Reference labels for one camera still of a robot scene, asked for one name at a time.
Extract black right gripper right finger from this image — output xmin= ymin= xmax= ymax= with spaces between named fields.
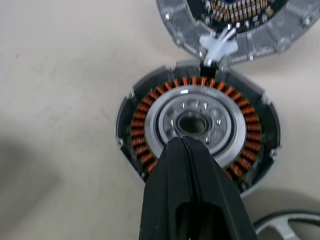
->
xmin=181 ymin=137 xmax=259 ymax=240

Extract grey motor housing copper windings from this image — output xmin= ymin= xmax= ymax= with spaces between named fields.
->
xmin=115 ymin=60 xmax=282 ymax=199

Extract spoked rotor with black rim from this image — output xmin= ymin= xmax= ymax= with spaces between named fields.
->
xmin=252 ymin=215 xmax=320 ymax=240

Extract grey round motor lid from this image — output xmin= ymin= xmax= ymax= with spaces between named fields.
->
xmin=155 ymin=0 xmax=320 ymax=65

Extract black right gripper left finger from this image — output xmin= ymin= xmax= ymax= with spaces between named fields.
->
xmin=138 ymin=137 xmax=199 ymax=240

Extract white wire connector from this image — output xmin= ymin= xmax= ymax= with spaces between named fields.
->
xmin=199 ymin=26 xmax=238 ymax=66

